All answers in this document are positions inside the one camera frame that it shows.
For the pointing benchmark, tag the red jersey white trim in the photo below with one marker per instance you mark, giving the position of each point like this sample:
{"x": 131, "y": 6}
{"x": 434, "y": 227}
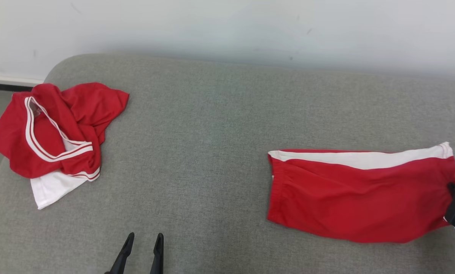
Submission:
{"x": 79, "y": 110}

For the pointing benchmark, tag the red shorts white side stripe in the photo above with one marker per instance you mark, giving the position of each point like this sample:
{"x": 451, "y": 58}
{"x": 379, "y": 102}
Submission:
{"x": 357, "y": 198}

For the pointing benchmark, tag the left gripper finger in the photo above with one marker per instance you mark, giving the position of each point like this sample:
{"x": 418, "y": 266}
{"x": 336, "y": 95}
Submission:
{"x": 158, "y": 258}
{"x": 121, "y": 257}

